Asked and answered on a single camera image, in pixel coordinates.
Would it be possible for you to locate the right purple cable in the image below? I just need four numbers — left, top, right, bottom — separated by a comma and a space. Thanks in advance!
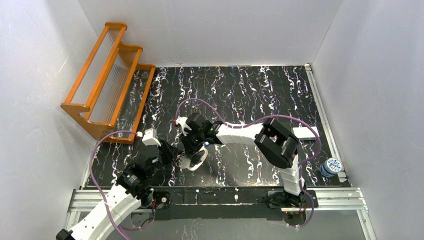
174, 97, 323, 229

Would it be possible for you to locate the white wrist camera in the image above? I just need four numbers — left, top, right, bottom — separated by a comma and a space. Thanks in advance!
136, 128, 161, 147
174, 116, 192, 136

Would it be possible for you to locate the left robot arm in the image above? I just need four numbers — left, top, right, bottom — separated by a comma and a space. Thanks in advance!
55, 140, 183, 240

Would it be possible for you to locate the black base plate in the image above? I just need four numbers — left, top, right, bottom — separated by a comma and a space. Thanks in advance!
141, 191, 171, 210
265, 190, 319, 210

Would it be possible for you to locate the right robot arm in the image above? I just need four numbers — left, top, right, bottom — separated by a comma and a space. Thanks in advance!
174, 113, 305, 206

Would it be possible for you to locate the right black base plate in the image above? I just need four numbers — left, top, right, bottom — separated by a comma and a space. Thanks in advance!
265, 190, 319, 210

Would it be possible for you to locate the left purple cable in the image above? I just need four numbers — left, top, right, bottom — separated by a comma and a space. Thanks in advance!
88, 130, 147, 240

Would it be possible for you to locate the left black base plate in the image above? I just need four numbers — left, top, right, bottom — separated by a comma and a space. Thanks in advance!
141, 191, 171, 210

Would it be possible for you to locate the aluminium frame rail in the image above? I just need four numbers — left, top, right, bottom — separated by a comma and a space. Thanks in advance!
76, 65, 376, 240

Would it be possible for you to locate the blue white tape roll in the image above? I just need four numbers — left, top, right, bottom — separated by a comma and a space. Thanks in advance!
319, 157, 343, 178

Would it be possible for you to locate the white box red label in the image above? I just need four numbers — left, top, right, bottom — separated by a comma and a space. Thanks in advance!
291, 127, 317, 141

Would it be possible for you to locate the purple cable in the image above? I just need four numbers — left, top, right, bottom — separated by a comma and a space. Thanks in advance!
88, 130, 147, 240
174, 97, 323, 229

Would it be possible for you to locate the orange wooden rack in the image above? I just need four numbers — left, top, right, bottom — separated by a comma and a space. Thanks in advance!
60, 21, 156, 144

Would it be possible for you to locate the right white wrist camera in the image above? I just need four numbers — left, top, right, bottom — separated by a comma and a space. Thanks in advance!
174, 116, 192, 136

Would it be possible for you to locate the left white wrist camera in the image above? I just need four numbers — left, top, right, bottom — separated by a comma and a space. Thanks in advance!
136, 128, 161, 147

